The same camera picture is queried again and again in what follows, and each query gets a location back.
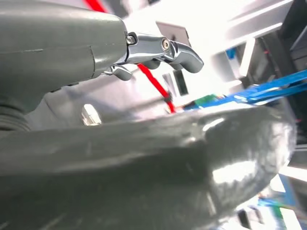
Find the red barrier belt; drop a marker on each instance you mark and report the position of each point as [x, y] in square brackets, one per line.
[156, 84]

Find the blue metal shelf rack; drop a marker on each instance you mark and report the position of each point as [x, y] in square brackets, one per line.
[264, 90]

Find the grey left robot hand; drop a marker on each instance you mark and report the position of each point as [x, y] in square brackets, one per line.
[60, 47]

